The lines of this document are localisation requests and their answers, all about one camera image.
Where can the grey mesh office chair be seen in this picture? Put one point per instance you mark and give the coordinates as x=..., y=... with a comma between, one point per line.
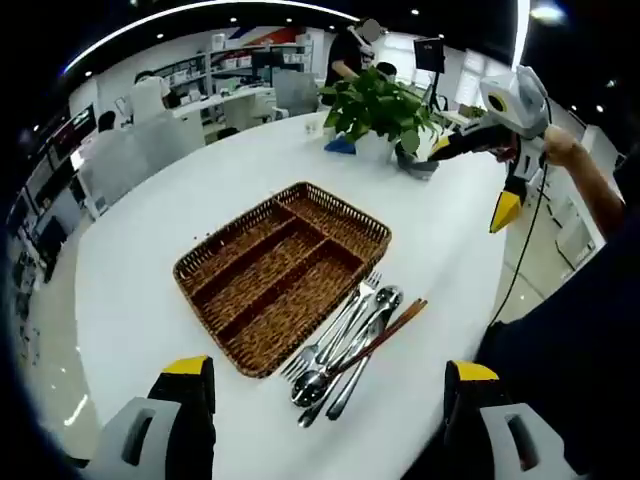
x=296, y=91

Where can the small white cup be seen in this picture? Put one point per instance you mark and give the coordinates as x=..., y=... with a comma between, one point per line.
x=312, y=128

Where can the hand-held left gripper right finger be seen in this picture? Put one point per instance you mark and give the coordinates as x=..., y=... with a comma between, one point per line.
x=470, y=415

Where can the silver fork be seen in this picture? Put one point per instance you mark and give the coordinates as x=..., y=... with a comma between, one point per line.
x=297, y=362
x=364, y=290

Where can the white plant pot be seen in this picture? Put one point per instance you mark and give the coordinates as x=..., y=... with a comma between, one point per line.
x=375, y=147

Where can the grey plastic part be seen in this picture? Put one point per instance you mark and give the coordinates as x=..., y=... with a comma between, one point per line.
x=422, y=170

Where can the white counter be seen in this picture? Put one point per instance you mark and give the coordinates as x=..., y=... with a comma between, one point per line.
x=225, y=97

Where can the blue cloth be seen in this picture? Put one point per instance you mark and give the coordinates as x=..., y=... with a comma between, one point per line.
x=342, y=147

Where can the brown wicker storage basket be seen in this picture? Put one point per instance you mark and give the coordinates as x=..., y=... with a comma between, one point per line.
x=280, y=280

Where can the person's right hand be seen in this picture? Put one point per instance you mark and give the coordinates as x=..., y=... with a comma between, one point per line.
x=560, y=145

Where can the black monitor on stand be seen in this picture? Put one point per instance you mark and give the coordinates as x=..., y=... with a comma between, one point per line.
x=429, y=54

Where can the brown wooden chopstick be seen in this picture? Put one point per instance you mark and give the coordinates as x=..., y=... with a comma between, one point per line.
x=395, y=321
x=397, y=325

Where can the white mesh office chair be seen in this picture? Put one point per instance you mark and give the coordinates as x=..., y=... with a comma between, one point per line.
x=160, y=142

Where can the ceiling light strip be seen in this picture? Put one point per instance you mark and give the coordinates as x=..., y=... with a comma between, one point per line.
x=522, y=30

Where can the white storage shelves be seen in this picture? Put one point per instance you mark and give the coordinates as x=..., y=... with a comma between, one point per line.
x=240, y=55

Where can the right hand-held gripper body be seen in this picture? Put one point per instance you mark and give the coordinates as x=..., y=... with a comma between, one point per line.
x=525, y=105

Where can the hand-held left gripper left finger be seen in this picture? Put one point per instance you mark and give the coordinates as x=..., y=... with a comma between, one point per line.
x=195, y=400

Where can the person's dark blue clothing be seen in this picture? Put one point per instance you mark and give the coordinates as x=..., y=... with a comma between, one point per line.
x=575, y=350

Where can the green leafy plant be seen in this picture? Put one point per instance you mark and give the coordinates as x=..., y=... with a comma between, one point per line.
x=370, y=105

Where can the wall display screen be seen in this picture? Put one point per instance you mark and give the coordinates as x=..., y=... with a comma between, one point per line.
x=75, y=125

